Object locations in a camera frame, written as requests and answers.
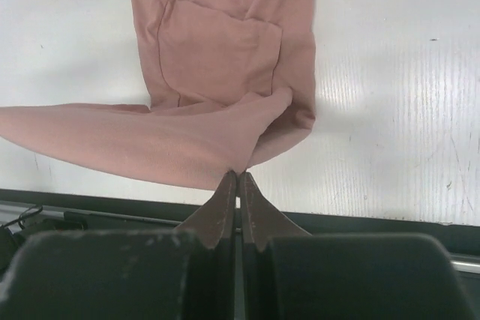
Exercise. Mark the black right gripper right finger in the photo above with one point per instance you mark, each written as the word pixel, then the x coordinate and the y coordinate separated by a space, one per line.
pixel 290 273

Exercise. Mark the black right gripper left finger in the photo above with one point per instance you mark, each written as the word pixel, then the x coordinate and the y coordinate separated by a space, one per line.
pixel 184 273

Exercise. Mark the pink printed t-shirt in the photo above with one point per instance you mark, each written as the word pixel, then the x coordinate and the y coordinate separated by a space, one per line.
pixel 231 84

